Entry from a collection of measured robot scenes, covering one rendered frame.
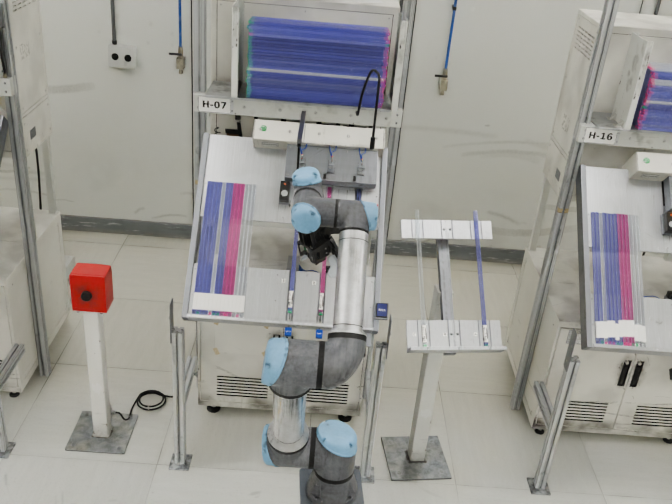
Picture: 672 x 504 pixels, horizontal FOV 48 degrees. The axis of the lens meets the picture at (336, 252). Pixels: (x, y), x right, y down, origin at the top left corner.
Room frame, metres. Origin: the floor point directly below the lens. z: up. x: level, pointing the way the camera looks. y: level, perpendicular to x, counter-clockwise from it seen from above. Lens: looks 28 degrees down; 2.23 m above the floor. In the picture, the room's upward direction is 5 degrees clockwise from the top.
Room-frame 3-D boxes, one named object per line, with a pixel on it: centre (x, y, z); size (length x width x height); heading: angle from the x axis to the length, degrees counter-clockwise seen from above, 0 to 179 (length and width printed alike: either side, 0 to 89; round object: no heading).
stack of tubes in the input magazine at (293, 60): (2.78, 0.13, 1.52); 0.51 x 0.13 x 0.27; 92
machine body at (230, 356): (2.90, 0.19, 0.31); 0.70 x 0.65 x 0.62; 92
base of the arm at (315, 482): (1.66, -0.05, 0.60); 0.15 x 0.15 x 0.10
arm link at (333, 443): (1.66, -0.04, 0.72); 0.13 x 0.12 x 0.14; 91
